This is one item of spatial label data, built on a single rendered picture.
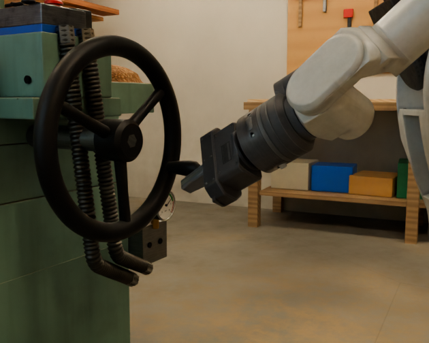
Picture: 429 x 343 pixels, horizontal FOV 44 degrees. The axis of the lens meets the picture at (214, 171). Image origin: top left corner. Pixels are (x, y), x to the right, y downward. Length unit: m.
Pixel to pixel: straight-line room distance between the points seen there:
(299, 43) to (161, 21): 1.22
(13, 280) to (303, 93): 0.53
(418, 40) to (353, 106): 0.11
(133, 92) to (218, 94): 3.31
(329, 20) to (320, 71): 3.45
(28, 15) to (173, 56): 3.77
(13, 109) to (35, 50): 0.09
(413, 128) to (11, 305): 0.75
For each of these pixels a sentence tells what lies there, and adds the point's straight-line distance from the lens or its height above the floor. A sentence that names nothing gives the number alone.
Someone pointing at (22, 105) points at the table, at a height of 0.86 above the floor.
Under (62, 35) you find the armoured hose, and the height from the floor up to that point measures 0.96.
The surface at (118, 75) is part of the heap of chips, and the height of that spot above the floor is 0.91.
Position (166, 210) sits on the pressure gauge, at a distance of 1.07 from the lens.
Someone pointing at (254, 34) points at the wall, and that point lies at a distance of 4.28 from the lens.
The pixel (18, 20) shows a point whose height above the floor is 0.98.
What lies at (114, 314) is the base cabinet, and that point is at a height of 0.45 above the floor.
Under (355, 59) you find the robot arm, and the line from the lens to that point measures 0.64.
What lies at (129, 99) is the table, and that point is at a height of 0.87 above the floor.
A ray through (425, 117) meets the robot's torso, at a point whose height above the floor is 0.84.
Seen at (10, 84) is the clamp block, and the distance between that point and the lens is 0.84.
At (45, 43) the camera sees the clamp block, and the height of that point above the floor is 0.94.
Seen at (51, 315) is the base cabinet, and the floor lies 0.51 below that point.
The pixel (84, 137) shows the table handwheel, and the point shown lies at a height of 0.81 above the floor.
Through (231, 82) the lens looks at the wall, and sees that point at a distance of 4.32.
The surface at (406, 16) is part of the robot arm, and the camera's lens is 0.67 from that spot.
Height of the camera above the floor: 0.87
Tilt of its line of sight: 8 degrees down
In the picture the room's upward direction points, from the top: straight up
